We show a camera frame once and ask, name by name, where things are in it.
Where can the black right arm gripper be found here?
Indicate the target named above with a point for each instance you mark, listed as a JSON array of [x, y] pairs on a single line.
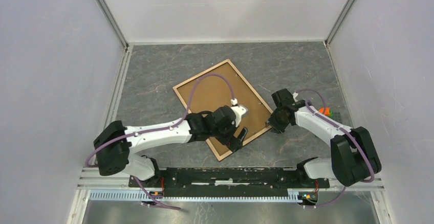
[[279, 128]]

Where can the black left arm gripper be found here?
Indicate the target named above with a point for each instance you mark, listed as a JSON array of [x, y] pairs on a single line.
[[236, 143]]

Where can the light wooden picture frame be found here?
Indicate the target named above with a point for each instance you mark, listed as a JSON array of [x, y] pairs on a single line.
[[213, 92]]

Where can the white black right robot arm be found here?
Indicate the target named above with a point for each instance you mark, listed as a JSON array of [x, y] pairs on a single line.
[[353, 157]]

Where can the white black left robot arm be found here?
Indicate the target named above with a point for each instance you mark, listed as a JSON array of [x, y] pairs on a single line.
[[117, 147]]

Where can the orange curved brick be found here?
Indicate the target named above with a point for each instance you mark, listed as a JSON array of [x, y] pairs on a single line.
[[324, 110]]

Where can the dark grey brick baseplate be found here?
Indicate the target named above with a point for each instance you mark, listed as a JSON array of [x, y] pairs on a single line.
[[330, 127]]

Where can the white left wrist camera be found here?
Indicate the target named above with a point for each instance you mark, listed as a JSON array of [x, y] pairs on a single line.
[[240, 111]]

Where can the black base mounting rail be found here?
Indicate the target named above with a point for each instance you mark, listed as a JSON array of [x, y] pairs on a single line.
[[231, 182]]

